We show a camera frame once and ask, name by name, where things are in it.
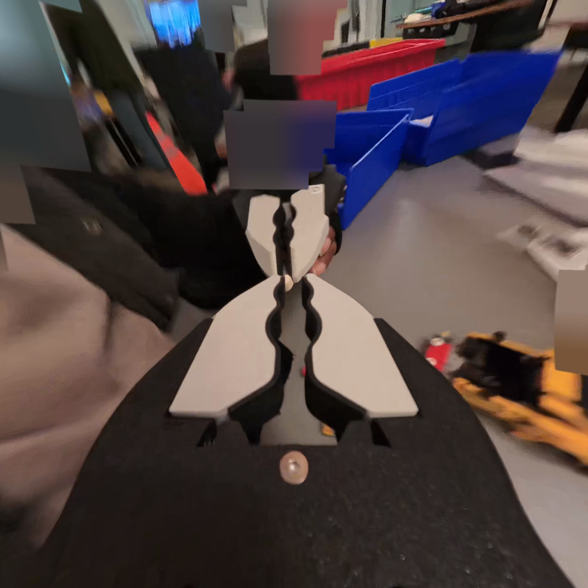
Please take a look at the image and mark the yellow lego car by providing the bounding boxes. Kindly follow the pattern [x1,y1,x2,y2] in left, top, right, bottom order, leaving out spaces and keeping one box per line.
[423,331,588,470]

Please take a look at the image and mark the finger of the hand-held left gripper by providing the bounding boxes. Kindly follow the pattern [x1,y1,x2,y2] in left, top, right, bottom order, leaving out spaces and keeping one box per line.
[286,184,331,284]
[245,194,285,278]

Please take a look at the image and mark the person's left hand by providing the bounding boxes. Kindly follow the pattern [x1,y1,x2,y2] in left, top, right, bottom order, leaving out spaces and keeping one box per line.
[312,226,340,276]

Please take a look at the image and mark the orange traffic cone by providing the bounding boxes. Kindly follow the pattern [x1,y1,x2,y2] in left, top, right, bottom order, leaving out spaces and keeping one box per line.
[146,112,208,196]

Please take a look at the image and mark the person's pink garment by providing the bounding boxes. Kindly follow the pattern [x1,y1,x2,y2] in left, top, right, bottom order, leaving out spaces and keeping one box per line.
[0,224,184,552]

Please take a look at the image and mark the red plastic bin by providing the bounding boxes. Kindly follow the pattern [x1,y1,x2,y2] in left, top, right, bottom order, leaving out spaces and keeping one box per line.
[296,39,446,113]

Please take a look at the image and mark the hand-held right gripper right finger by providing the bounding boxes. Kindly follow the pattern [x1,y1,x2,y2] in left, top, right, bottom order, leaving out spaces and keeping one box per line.
[302,273,420,446]

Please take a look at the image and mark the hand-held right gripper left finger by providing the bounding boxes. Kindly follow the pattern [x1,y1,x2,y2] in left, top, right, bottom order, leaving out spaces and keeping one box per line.
[168,274,293,446]

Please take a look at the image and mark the person's left forearm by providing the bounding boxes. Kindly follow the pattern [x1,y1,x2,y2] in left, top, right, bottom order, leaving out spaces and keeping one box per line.
[106,175,272,309]

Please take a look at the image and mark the clear plastic bag dark pieces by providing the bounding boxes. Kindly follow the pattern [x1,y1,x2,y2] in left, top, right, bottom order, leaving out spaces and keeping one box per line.
[498,223,584,258]

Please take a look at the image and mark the white paper bag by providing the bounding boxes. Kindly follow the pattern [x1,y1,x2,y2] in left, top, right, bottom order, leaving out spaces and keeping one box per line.
[482,129,588,227]

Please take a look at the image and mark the wooden office desk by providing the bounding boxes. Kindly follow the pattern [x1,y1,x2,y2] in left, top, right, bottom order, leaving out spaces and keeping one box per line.
[397,0,547,29]

